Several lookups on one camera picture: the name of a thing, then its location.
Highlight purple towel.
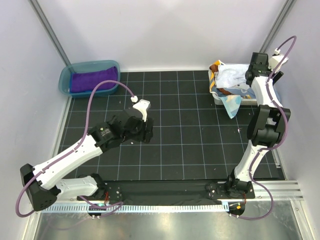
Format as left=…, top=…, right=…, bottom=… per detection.
left=69, top=66, right=118, bottom=93

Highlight white towel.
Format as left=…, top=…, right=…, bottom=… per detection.
left=215, top=64, right=249, bottom=89

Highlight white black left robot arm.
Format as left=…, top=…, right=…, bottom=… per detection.
left=20, top=108, right=154, bottom=212

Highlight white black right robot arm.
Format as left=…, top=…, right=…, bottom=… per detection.
left=224, top=49, right=291, bottom=198

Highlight brown towel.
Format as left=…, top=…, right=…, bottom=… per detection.
left=209, top=64, right=219, bottom=73

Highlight black grid cutting mat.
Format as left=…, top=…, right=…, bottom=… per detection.
left=67, top=70, right=256, bottom=181

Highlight teal transparent plastic bin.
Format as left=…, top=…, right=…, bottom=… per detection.
left=58, top=60, right=121, bottom=98

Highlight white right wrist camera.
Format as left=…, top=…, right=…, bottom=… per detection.
left=268, top=48, right=289, bottom=73

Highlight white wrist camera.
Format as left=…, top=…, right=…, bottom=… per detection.
left=130, top=95, right=151, bottom=122
left=268, top=48, right=289, bottom=73

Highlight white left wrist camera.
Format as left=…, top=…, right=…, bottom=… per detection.
left=130, top=95, right=151, bottom=122

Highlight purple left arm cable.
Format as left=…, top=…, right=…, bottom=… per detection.
left=15, top=80, right=138, bottom=218

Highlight slotted cable duct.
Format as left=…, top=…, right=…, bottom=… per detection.
left=41, top=202, right=229, bottom=215

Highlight aluminium frame rail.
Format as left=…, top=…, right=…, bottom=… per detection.
left=57, top=180, right=302, bottom=202

